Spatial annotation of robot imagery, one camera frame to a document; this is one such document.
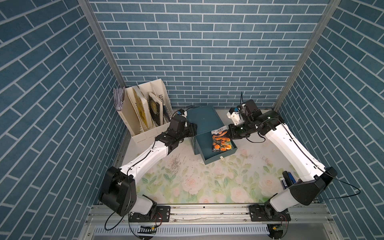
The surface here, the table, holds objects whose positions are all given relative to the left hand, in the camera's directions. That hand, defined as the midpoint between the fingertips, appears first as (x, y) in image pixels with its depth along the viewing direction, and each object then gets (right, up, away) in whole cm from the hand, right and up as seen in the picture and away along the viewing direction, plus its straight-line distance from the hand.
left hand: (197, 126), depth 83 cm
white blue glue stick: (+49, -32, 0) cm, 58 cm away
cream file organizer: (-43, +7, +11) cm, 45 cm away
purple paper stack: (-47, +19, +4) cm, 51 cm away
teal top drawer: (+4, -9, +1) cm, 10 cm away
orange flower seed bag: (+11, -7, -12) cm, 18 cm away
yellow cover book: (-36, +6, +17) cm, 40 cm away
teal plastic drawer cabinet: (+6, +4, +5) cm, 8 cm away
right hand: (+15, -4, -10) cm, 18 cm away
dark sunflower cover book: (-28, +13, +17) cm, 36 cm away
